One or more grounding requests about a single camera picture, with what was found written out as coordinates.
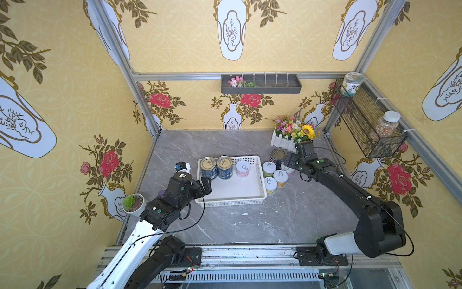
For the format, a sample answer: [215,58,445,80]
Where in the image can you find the pink label white-lid can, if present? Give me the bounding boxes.
[281,164,295,175]

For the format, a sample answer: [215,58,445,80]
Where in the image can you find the blue tin can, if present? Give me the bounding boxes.
[200,156,218,179]
[217,156,233,179]

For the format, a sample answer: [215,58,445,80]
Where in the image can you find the white perforated plastic basket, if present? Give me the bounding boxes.
[196,155,267,208]

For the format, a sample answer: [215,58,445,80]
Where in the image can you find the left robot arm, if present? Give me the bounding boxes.
[87,172,212,289]

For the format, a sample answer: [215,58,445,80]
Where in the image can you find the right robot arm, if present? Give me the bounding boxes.
[283,141,411,258]

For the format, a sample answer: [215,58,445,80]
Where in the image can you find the dark tomato tin can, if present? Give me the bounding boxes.
[270,148,286,169]

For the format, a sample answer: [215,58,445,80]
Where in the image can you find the orange label white-lid can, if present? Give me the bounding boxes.
[273,170,289,188]

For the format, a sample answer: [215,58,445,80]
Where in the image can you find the flower box white fence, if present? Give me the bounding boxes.
[270,116,316,153]

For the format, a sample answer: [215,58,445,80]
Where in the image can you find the green label white-lid can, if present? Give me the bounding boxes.
[262,161,277,178]

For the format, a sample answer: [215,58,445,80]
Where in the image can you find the yellow label white-lid can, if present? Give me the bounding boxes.
[264,177,278,196]

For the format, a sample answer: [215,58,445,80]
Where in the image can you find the small potted green plant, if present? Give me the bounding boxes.
[122,193,147,217]

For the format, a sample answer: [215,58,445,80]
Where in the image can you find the plastic jar white lid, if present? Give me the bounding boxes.
[374,111,401,138]

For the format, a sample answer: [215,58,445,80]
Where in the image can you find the glass jar green label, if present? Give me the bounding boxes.
[340,72,365,96]

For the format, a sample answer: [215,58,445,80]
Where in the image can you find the pink flowers on shelf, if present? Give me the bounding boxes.
[227,76,256,88]

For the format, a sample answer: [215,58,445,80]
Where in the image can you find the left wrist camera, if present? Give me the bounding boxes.
[175,161,191,173]

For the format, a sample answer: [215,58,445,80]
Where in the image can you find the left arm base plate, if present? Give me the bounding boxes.
[180,247,202,267]

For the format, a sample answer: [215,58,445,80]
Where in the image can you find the black wire wall basket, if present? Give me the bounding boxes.
[332,79,408,158]

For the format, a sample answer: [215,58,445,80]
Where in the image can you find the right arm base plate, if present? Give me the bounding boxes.
[293,246,350,267]

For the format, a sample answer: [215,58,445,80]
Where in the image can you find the grey wall shelf tray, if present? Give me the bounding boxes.
[221,72,302,95]

